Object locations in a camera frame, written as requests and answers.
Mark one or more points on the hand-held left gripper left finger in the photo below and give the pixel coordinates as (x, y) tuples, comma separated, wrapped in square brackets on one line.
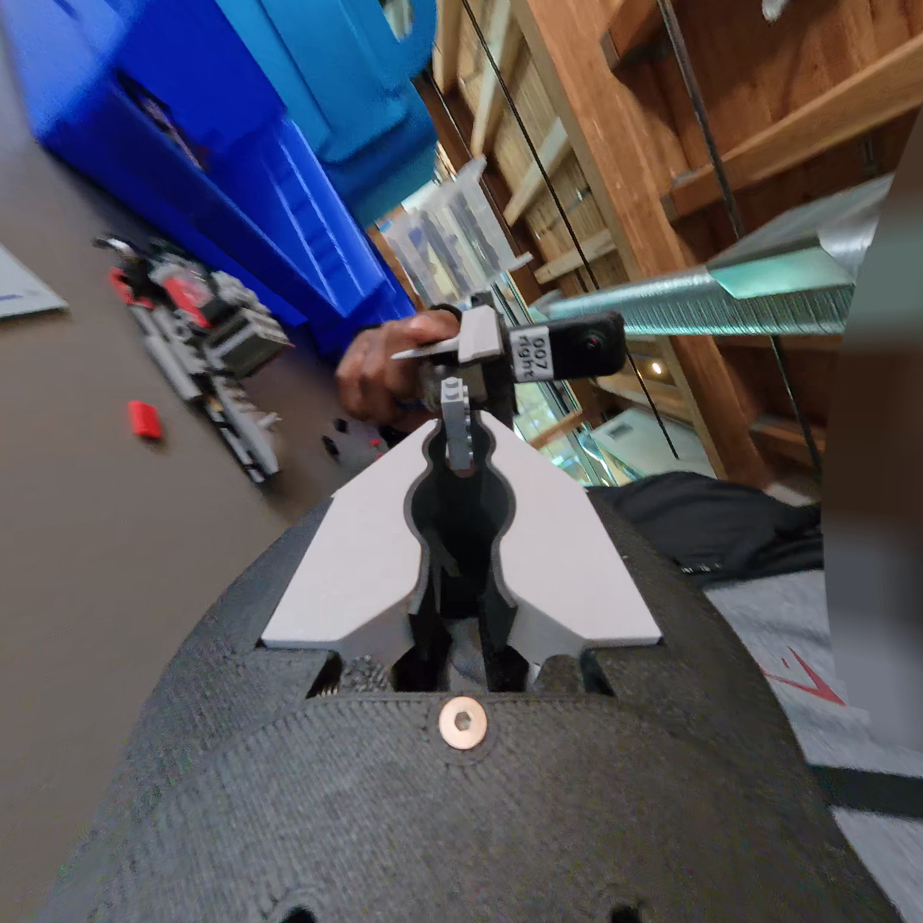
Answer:
[(346, 570)]

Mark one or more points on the toy brick truck model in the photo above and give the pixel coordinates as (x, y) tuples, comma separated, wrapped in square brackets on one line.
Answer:
[(209, 339)]

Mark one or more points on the light grey brick plate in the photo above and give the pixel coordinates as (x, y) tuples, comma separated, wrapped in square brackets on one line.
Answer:
[(452, 418)]

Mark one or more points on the blue plastic bin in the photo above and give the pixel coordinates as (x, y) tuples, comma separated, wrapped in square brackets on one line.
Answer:
[(216, 166)]

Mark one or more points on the person's right hand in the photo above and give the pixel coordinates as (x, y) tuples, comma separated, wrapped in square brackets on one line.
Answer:
[(375, 375)]

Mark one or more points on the silver metal air duct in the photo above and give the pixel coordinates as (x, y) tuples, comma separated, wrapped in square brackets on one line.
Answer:
[(721, 303)]

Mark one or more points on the blue felt bag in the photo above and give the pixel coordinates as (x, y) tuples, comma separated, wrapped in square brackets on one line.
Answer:
[(346, 86)]

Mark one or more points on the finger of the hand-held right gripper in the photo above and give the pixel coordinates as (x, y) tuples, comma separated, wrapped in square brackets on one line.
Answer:
[(479, 335), (425, 351)]

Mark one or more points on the small red brick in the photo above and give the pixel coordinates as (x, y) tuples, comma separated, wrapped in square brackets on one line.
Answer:
[(145, 420)]

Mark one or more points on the clear plastic organizer box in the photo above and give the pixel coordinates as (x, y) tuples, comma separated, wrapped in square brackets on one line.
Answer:
[(447, 238)]

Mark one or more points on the brick instruction booklet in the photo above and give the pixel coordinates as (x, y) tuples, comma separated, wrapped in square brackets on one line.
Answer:
[(25, 288)]

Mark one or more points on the grey-brown desk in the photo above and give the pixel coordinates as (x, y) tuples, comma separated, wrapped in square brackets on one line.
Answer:
[(86, 577)]

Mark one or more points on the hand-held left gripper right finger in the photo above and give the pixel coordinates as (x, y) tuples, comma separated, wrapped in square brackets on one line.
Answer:
[(584, 570)]

